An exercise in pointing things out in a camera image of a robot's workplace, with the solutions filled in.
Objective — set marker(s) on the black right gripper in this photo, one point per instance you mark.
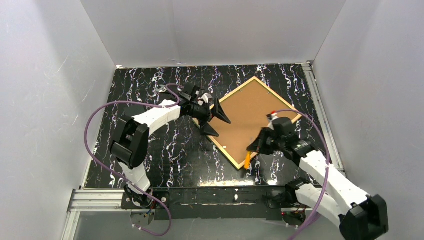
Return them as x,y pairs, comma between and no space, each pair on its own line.
264,141

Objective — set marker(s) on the aluminium rail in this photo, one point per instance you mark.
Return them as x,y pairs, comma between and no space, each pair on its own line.
157,216
318,103

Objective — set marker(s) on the aluminium rail front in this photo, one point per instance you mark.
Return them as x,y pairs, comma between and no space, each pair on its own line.
157,216

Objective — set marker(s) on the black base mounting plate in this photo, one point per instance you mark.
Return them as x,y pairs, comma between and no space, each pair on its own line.
230,202

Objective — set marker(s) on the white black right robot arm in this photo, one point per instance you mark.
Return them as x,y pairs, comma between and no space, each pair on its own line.
357,214

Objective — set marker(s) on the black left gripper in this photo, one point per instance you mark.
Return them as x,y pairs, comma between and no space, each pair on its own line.
208,113

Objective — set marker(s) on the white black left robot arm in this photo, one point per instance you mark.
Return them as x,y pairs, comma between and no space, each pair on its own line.
130,139

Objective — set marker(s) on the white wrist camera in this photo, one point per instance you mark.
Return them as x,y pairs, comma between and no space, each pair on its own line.
273,121
205,99

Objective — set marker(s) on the aluminium rail right side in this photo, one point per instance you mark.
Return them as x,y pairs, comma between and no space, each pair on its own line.
318,103

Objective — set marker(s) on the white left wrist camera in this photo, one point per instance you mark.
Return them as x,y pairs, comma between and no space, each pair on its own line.
205,99

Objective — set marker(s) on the black small tool on table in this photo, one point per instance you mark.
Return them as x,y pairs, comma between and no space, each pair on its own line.
160,89

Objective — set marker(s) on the orange handled screwdriver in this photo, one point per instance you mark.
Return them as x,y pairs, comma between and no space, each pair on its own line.
247,160

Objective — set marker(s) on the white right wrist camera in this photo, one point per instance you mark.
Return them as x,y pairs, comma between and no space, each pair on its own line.
273,121

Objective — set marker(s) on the green wooden photo frame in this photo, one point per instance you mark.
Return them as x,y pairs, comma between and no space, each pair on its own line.
247,107

